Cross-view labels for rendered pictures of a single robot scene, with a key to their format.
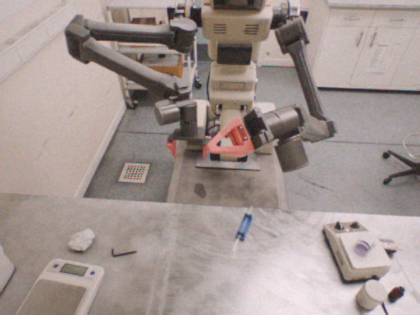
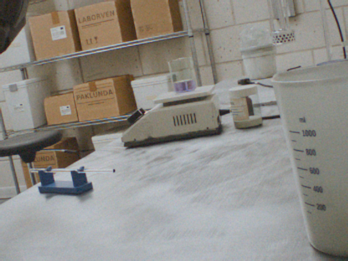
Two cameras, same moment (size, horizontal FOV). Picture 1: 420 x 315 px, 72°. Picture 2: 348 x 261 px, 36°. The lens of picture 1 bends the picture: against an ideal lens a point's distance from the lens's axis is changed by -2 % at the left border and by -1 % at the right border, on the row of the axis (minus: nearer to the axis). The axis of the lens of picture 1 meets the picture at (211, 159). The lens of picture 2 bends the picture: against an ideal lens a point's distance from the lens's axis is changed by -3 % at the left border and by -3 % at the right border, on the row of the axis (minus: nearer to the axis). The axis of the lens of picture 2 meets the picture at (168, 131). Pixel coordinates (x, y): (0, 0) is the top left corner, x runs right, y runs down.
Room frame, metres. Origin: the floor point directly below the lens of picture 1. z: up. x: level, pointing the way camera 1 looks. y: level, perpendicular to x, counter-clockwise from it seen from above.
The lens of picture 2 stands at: (0.17, 0.65, 0.95)
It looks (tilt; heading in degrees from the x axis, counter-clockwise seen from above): 9 degrees down; 286
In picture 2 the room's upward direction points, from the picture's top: 11 degrees counter-clockwise
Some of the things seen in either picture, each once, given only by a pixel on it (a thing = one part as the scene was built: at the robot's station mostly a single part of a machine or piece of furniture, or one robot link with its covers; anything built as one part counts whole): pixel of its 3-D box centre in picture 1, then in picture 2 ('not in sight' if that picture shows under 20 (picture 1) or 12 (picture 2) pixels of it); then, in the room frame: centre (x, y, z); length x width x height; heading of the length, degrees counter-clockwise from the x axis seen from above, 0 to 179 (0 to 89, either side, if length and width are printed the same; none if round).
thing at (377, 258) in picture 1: (363, 248); (184, 94); (0.45, -0.48, 0.83); 0.12 x 0.12 x 0.01; 5
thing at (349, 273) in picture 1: (355, 248); (176, 116); (0.47, -0.47, 0.79); 0.22 x 0.13 x 0.08; 5
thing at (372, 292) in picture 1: (371, 295); (245, 106); (0.32, -0.46, 0.79); 0.06 x 0.06 x 0.08
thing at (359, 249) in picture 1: (363, 244); (182, 75); (0.44, -0.46, 0.87); 0.06 x 0.05 x 0.08; 105
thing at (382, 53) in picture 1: (381, 57); not in sight; (2.71, -1.66, 0.40); 0.24 x 0.01 x 0.30; 86
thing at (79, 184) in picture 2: (244, 225); (63, 179); (0.58, -0.12, 0.77); 0.10 x 0.03 x 0.04; 157
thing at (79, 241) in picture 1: (81, 239); not in sight; (0.52, 0.45, 0.77); 0.08 x 0.08 x 0.04; 80
